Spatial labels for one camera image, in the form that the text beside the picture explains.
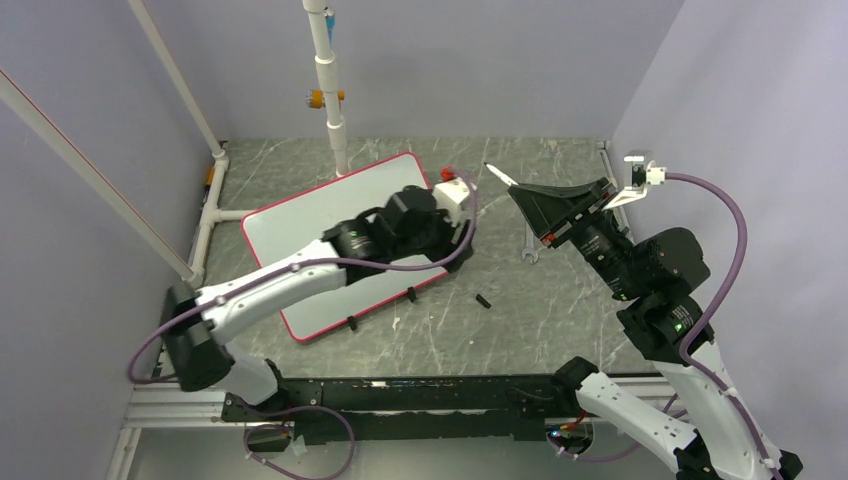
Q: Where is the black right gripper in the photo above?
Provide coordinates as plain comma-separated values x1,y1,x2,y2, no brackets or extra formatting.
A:
506,174,643,298

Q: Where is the black marker cap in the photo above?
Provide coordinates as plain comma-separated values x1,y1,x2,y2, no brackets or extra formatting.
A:
475,294,492,309

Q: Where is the black whiteboard marker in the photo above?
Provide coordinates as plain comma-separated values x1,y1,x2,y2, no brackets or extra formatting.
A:
484,162,518,187

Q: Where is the red framed whiteboard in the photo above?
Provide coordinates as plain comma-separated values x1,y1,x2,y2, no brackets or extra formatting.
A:
241,152,447,342

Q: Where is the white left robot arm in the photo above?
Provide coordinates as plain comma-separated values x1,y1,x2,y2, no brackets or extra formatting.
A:
161,179,477,420

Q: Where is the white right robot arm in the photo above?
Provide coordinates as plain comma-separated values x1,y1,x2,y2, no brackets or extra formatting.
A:
508,178,803,479

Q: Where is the silver combination wrench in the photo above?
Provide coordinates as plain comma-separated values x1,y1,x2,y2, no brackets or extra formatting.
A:
520,223,539,264

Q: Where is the orange pipe clamp knob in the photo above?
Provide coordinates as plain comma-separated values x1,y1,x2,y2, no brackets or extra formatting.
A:
305,89,346,109

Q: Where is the white vertical pvc pipe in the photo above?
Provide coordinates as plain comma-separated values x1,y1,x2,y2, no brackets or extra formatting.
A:
302,0,350,177

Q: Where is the white slanted corner pipe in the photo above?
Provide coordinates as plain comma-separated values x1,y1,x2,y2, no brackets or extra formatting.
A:
128,0,249,287

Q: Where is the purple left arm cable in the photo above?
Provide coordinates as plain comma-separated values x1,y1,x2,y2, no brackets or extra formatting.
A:
125,169,480,387

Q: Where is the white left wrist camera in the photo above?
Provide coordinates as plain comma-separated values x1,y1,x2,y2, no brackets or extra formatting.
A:
432,167,476,227

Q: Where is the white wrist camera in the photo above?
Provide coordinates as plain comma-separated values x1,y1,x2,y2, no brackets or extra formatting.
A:
602,150,667,211
432,167,476,227

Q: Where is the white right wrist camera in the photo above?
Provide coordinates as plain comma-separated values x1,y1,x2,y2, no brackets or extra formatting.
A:
602,150,667,211

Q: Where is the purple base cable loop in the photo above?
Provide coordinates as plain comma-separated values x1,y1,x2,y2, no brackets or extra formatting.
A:
242,404,358,480

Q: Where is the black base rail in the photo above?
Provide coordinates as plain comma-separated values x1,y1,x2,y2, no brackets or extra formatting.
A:
221,374,581,445

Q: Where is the white red wall trim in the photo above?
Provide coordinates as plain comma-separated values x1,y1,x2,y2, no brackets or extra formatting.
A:
1,70,200,285

